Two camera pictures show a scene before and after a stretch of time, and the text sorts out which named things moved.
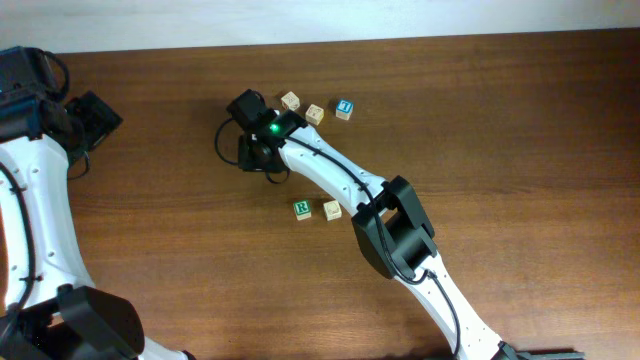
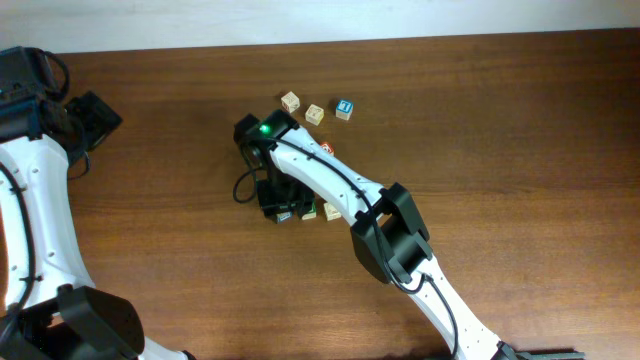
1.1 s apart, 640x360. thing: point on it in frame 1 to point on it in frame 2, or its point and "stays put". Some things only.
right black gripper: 250,161 to 272,206
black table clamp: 507,354 stays put
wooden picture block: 332,210 stays put
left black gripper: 108,120 stays put
